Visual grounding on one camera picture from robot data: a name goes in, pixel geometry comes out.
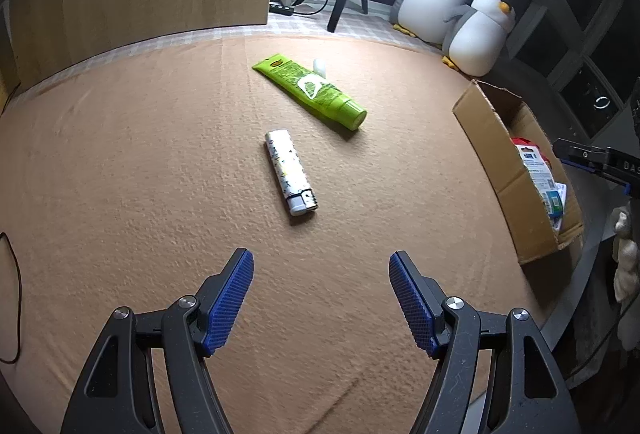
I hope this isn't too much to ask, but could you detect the white patterned lighter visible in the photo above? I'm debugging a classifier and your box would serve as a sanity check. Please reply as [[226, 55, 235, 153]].
[[265, 129, 319, 216]]

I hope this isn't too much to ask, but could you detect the brown felt mat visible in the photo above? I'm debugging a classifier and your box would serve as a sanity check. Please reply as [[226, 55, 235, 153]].
[[0, 34, 566, 434]]

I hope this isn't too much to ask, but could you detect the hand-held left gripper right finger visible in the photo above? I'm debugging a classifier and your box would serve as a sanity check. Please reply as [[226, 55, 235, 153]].
[[388, 250, 583, 434]]

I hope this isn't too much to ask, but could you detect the plaid cloth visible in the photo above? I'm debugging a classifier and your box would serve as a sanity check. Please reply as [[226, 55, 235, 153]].
[[20, 6, 451, 87]]

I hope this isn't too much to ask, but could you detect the cardboard box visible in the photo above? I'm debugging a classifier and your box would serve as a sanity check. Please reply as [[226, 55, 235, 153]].
[[452, 80, 585, 266]]

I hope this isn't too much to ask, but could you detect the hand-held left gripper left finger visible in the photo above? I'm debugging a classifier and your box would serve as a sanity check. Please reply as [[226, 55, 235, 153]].
[[60, 248, 255, 434]]

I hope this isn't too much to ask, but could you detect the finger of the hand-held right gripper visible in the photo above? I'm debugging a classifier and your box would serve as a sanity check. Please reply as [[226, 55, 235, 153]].
[[552, 138, 631, 194]]

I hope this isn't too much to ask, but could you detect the lime green tube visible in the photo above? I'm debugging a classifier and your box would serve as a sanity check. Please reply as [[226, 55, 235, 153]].
[[251, 54, 368, 131]]

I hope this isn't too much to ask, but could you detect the white green packet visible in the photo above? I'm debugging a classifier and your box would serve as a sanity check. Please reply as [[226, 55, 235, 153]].
[[542, 181, 568, 232]]

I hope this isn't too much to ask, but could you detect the black cable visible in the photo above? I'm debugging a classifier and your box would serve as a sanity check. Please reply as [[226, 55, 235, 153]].
[[0, 232, 22, 363]]

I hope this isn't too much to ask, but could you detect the person's right hand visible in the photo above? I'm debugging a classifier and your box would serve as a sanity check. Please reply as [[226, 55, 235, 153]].
[[612, 206, 640, 305]]

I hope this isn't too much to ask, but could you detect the white blue tissue pack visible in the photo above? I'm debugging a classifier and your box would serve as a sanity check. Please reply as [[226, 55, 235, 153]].
[[517, 144, 551, 195]]

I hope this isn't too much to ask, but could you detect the small penguin plush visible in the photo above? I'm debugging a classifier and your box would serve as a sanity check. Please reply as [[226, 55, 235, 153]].
[[441, 0, 517, 77]]

